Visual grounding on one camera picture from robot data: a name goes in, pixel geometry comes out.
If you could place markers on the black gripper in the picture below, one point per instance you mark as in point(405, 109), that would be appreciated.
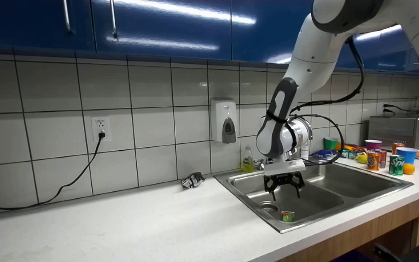
point(284, 178)

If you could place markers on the green snack bar pack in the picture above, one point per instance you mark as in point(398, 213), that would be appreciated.
point(287, 216)

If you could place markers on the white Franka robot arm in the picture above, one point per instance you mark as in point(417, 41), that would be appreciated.
point(312, 58)

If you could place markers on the stainless steel double sink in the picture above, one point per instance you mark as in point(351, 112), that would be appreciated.
point(335, 194)

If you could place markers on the yellow dish soap bottle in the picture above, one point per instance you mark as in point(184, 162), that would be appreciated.
point(248, 163)

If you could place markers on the blue snack packet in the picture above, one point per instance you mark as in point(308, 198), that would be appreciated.
point(322, 154)

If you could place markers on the green plastic cup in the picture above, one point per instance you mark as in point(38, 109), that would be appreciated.
point(331, 144)

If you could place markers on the green and white packet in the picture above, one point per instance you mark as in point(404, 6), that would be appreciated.
point(348, 151)

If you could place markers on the yellow toy fruit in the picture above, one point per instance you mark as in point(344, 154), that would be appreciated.
point(363, 157)

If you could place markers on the orange soda can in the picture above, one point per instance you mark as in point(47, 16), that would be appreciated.
point(373, 160)

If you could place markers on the small dark crumpled object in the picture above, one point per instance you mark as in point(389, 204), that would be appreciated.
point(193, 181)

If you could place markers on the pink and white cup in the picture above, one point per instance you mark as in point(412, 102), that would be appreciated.
point(373, 144)

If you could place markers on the red soda can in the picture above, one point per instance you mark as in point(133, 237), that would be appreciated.
point(383, 160)

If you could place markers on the green tin can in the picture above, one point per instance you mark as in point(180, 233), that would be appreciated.
point(396, 165)

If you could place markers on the small red container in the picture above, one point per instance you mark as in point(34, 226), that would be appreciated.
point(398, 147)

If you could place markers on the orange toy fruit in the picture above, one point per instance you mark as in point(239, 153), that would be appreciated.
point(409, 169)

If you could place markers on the stainless steel countertop appliance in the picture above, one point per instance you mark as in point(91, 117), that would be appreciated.
point(399, 131)

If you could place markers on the blue plastic cup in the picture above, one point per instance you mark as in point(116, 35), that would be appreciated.
point(408, 154)

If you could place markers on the black chair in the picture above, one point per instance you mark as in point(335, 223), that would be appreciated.
point(414, 253)

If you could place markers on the dark pipe fixture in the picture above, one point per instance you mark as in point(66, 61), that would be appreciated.
point(414, 109)

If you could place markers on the blue upper cabinets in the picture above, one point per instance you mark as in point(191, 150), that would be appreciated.
point(171, 29)

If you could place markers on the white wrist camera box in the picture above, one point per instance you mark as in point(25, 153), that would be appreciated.
point(284, 167)

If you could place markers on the white wall soap dispenser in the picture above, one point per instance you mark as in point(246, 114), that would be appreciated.
point(223, 118)

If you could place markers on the white wall outlet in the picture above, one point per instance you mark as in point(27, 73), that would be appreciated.
point(101, 127)

